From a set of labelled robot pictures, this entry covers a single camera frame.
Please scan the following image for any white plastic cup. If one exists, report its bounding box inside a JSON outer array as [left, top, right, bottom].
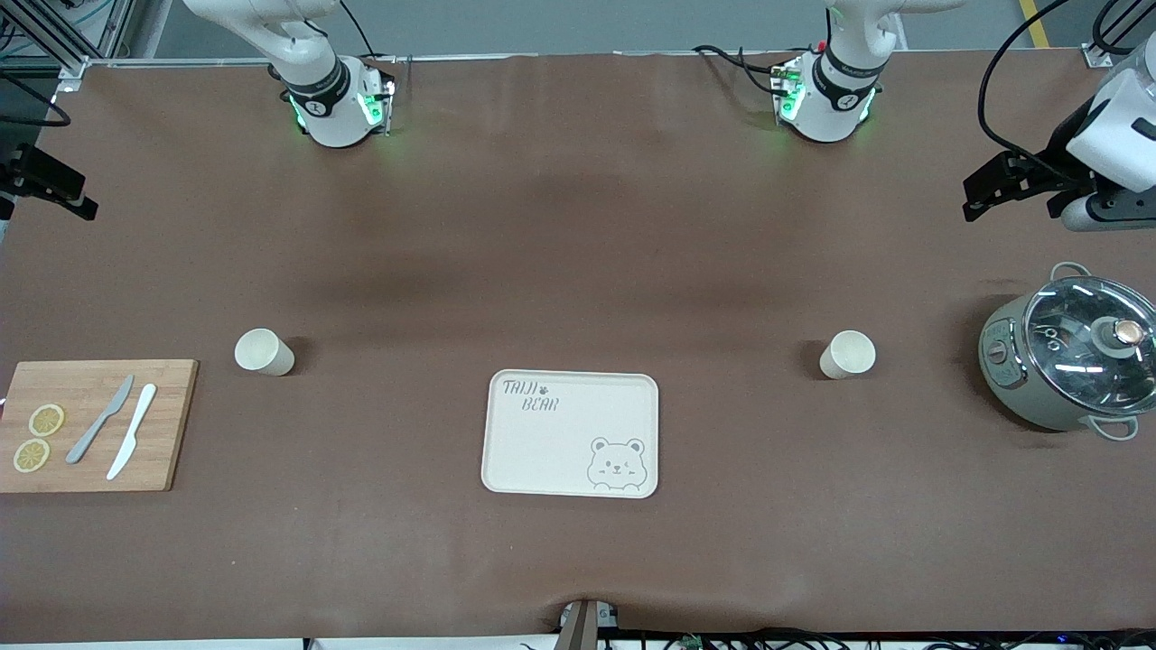
[[234, 328, 296, 377], [819, 330, 877, 380]]

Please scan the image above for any grey electric cooking pot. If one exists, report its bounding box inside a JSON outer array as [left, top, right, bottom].
[[978, 262, 1156, 441]]

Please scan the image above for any white plastic knife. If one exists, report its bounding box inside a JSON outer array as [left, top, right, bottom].
[[107, 384, 157, 481]]

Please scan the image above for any grey plastic knife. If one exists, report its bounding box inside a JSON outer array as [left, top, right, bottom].
[[66, 375, 135, 465]]

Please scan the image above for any bamboo cutting board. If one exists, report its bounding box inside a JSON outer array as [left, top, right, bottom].
[[0, 359, 199, 493]]

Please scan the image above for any brown table cover mat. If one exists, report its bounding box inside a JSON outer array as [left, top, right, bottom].
[[0, 52, 1156, 644]]

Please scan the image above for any cream bear print tray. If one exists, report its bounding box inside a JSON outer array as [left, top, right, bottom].
[[480, 369, 660, 499]]

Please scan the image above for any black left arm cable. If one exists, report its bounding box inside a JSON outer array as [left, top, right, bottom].
[[978, 0, 1077, 160]]

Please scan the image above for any black looped cable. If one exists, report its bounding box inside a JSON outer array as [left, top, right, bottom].
[[1093, 0, 1141, 33]]

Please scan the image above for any aluminium frame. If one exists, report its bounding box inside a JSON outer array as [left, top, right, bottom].
[[0, 0, 138, 84]]

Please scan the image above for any black left base cable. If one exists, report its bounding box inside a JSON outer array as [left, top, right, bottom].
[[694, 43, 788, 97]]

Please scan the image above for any black base cable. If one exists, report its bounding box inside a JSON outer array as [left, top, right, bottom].
[[694, 43, 788, 97], [339, 0, 377, 60]]

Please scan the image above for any black right base cable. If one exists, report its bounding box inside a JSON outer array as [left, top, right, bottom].
[[339, 0, 377, 60]]

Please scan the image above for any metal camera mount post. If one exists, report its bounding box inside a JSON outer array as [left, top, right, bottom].
[[560, 599, 620, 650]]

